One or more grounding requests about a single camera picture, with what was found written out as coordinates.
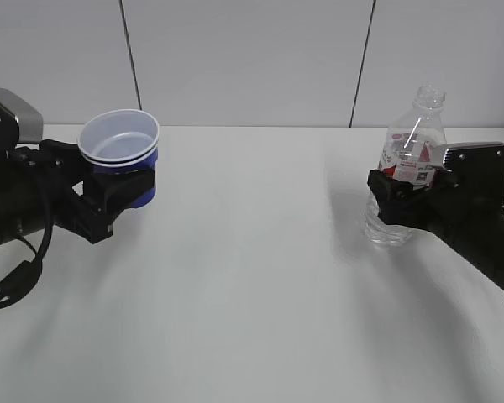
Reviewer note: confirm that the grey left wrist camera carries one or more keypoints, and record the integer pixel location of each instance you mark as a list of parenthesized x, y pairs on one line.
[(28, 120)]

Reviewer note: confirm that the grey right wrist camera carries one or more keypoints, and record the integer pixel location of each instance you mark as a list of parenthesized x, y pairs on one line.
[(477, 168)]

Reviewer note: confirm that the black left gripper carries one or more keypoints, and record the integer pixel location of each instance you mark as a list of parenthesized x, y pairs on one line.
[(37, 192)]

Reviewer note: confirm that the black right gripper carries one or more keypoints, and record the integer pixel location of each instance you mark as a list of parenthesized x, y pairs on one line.
[(440, 207)]

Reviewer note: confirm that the blue paper cup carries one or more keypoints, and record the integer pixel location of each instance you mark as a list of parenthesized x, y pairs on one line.
[(120, 141)]

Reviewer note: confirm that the clear water bottle red label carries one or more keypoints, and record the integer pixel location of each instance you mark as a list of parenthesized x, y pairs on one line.
[(409, 143)]

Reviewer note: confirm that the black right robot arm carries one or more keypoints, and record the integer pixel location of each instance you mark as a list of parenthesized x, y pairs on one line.
[(482, 246)]

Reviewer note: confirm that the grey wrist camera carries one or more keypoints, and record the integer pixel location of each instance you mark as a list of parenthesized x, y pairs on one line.
[(28, 120), (477, 168)]

